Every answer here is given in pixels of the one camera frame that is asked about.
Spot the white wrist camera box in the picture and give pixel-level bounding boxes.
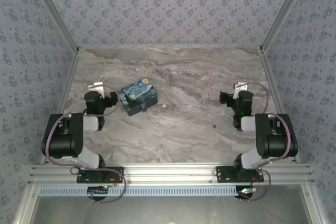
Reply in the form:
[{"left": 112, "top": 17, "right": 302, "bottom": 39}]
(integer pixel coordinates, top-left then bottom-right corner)
[
  {"left": 88, "top": 82, "right": 105, "bottom": 99},
  {"left": 234, "top": 82, "right": 249, "bottom": 97}
]

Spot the starry night print tin box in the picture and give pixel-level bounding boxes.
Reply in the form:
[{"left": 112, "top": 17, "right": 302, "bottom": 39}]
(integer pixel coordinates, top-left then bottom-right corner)
[{"left": 117, "top": 78, "right": 159, "bottom": 116}]

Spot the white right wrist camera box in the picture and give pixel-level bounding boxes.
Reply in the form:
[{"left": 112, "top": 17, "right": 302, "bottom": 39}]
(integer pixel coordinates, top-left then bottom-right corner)
[{"left": 234, "top": 82, "right": 249, "bottom": 97}]

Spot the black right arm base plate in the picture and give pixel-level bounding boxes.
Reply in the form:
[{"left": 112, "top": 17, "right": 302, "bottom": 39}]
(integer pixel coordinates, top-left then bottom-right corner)
[{"left": 215, "top": 165, "right": 265, "bottom": 184}]

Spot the aluminium table side rail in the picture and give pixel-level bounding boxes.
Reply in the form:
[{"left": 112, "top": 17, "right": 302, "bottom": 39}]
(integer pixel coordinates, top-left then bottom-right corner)
[
  {"left": 259, "top": 50, "right": 300, "bottom": 163},
  {"left": 40, "top": 50, "right": 79, "bottom": 165}
]

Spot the aluminium front mounting rail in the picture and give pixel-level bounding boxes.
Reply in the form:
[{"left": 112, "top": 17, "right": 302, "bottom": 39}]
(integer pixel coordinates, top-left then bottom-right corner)
[{"left": 28, "top": 163, "right": 315, "bottom": 185}]

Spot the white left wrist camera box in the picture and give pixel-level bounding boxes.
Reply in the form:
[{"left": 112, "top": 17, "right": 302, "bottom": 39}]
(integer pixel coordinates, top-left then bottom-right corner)
[{"left": 88, "top": 82, "right": 105, "bottom": 99}]

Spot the light blue slotted cable duct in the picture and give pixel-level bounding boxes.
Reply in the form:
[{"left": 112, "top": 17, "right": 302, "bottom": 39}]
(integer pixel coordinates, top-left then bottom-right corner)
[{"left": 38, "top": 185, "right": 253, "bottom": 198}]

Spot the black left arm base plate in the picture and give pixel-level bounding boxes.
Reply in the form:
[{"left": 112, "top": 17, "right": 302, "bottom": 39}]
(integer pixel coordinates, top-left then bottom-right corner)
[{"left": 76, "top": 166, "right": 124, "bottom": 184}]

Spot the aluminium frame corner post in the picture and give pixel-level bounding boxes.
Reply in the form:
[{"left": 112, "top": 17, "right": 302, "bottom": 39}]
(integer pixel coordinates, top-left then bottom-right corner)
[
  {"left": 27, "top": 0, "right": 80, "bottom": 53},
  {"left": 259, "top": 0, "right": 314, "bottom": 51}
]

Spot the grey metal lower panel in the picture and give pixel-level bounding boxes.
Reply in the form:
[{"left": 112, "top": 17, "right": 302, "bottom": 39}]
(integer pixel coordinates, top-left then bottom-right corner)
[{"left": 31, "top": 195, "right": 313, "bottom": 224}]

